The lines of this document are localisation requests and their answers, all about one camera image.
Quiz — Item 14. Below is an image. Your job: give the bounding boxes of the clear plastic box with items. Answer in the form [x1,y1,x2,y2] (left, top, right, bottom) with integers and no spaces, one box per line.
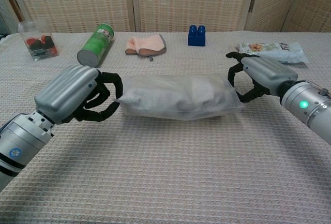
[18,18,60,61]

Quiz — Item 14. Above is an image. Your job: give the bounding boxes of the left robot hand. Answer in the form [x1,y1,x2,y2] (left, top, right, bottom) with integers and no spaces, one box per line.
[34,65,124,125]

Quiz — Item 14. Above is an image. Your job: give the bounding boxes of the beige woven tablecloth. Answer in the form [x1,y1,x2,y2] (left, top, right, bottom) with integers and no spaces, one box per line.
[0,29,331,224]

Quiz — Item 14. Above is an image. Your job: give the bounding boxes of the woven folding screen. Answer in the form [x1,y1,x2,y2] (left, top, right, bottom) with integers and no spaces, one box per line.
[0,0,331,33]

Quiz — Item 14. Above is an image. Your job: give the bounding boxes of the green cylindrical chip can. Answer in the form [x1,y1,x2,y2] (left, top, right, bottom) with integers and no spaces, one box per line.
[77,23,115,68]

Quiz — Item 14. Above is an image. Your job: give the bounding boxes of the pink folded towel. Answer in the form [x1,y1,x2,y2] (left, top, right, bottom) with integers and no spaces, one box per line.
[125,34,168,62]

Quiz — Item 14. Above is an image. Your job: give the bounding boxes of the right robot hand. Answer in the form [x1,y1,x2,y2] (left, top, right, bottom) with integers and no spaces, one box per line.
[225,51,299,103]

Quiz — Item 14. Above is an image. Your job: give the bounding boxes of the white snack packet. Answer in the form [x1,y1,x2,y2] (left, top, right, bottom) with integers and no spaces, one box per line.
[234,41,310,67]

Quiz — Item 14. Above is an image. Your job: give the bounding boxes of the transparent plastic bag with cloth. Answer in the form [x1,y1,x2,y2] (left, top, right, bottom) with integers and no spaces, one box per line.
[113,73,244,121]

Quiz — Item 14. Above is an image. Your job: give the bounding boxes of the blue toy building block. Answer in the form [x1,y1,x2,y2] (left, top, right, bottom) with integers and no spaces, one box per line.
[187,24,207,47]

